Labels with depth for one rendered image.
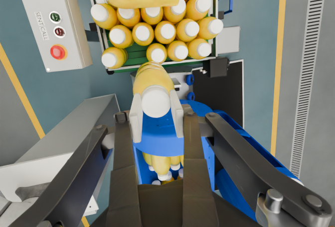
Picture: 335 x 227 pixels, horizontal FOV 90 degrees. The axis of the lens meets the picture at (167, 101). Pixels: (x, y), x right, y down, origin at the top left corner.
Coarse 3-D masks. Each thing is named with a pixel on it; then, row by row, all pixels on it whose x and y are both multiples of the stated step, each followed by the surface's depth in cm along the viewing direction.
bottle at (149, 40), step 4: (136, 24) 51; (140, 24) 49; (144, 24) 49; (148, 24) 51; (136, 28) 49; (148, 28) 49; (152, 28) 52; (132, 32) 51; (152, 32) 51; (132, 36) 53; (136, 36) 49; (152, 36) 51; (136, 40) 51; (140, 40) 49; (148, 40) 51; (152, 40) 53; (140, 44) 52; (144, 44) 52; (148, 44) 54
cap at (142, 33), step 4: (140, 28) 46; (144, 28) 46; (136, 32) 47; (140, 32) 47; (144, 32) 47; (148, 32) 47; (140, 36) 47; (144, 36) 47; (148, 36) 47; (144, 40) 49
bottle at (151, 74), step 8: (144, 64) 36; (152, 64) 33; (160, 64) 39; (144, 72) 26; (152, 72) 26; (160, 72) 26; (136, 80) 26; (144, 80) 24; (152, 80) 24; (160, 80) 24; (168, 80) 26; (136, 88) 25; (144, 88) 24; (168, 88) 25
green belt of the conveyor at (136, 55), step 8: (128, 48) 66; (136, 48) 67; (144, 48) 67; (128, 56) 67; (136, 56) 68; (144, 56) 68; (128, 64) 68; (136, 64) 69; (168, 64) 71; (176, 64) 71; (184, 64) 72; (192, 64) 73; (120, 72) 71
